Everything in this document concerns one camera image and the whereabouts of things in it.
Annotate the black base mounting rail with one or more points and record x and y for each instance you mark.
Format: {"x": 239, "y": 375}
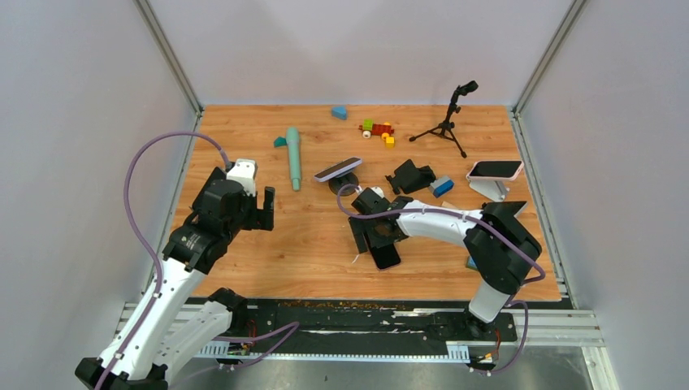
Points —
{"x": 414, "y": 331}

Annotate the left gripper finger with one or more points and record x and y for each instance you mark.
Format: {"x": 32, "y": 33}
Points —
{"x": 269, "y": 198}
{"x": 264, "y": 219}

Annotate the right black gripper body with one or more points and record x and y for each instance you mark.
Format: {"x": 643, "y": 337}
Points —
{"x": 369, "y": 226}

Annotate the round black phone stand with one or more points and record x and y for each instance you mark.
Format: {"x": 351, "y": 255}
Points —
{"x": 345, "y": 184}

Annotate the teal toy microphone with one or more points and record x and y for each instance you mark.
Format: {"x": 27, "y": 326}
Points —
{"x": 294, "y": 157}

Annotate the phone with lavender case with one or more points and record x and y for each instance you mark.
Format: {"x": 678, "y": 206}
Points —
{"x": 339, "y": 169}

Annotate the white phone stand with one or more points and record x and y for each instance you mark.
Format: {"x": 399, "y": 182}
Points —
{"x": 495, "y": 190}

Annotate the blue and grey eraser block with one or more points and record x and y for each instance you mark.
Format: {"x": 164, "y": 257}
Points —
{"x": 441, "y": 186}

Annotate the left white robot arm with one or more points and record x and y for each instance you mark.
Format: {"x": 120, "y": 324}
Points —
{"x": 141, "y": 356}

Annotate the dark teal small block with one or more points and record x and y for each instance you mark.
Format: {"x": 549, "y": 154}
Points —
{"x": 280, "y": 142}

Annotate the blue triangular block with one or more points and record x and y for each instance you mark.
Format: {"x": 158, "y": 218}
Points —
{"x": 340, "y": 112}

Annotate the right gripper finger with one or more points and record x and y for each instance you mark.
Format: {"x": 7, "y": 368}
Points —
{"x": 358, "y": 229}
{"x": 389, "y": 240}

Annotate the black mini tripod stand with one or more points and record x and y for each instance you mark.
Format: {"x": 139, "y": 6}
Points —
{"x": 444, "y": 129}

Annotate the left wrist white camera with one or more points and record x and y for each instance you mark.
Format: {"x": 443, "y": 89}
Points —
{"x": 244, "y": 172}

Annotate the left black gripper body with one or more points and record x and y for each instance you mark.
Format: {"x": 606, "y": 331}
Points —
{"x": 246, "y": 219}

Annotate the blue lego brick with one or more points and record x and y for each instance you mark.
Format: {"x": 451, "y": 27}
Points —
{"x": 471, "y": 264}

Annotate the small wooden cylinder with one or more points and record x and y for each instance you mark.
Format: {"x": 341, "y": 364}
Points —
{"x": 446, "y": 204}

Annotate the phone with pink-edged black case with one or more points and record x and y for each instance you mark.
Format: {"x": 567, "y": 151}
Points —
{"x": 385, "y": 257}

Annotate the phone with white edge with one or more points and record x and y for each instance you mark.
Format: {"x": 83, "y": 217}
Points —
{"x": 515, "y": 208}

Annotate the black clamp phone holder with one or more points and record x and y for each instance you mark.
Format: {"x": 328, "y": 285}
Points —
{"x": 408, "y": 178}

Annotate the colourful toy brick car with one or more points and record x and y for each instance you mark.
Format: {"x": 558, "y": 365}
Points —
{"x": 369, "y": 128}

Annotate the phone with pink case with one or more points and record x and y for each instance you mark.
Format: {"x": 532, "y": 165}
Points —
{"x": 495, "y": 170}

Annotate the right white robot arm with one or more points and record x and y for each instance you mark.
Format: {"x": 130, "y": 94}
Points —
{"x": 502, "y": 249}

